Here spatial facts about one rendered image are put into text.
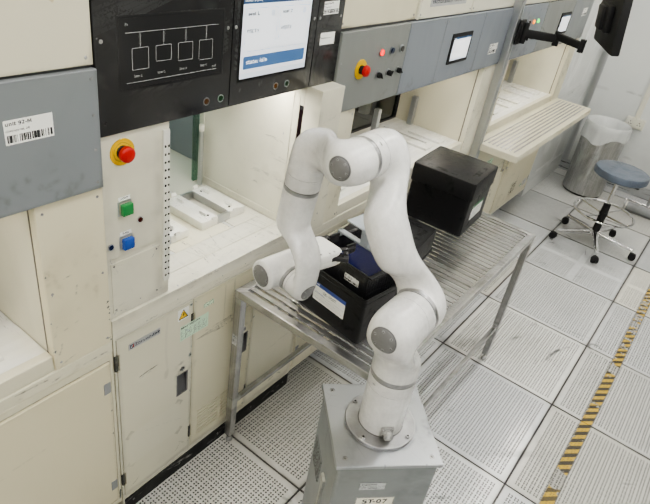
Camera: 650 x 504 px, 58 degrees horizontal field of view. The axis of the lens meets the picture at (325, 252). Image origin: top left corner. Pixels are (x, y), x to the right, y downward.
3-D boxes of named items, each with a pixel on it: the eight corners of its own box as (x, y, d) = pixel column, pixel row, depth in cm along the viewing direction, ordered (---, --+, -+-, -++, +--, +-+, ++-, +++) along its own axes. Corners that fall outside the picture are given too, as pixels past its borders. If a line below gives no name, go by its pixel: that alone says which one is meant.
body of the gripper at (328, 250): (289, 261, 168) (317, 250, 175) (313, 278, 162) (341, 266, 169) (292, 239, 164) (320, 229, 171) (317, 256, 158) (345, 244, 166)
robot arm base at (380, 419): (422, 450, 150) (440, 400, 140) (351, 451, 147) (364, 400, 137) (404, 395, 166) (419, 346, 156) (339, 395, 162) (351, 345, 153)
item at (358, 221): (307, 296, 197) (320, 215, 180) (348, 277, 210) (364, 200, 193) (359, 336, 184) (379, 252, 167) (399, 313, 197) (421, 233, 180)
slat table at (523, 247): (341, 534, 209) (383, 383, 169) (223, 439, 236) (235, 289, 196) (486, 358, 302) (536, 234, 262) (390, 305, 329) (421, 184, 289)
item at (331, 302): (296, 299, 196) (302, 257, 187) (351, 273, 214) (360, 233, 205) (355, 345, 181) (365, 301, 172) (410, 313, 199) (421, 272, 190)
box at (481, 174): (459, 238, 249) (476, 185, 235) (400, 213, 260) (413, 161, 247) (482, 215, 270) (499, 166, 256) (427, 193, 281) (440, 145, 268)
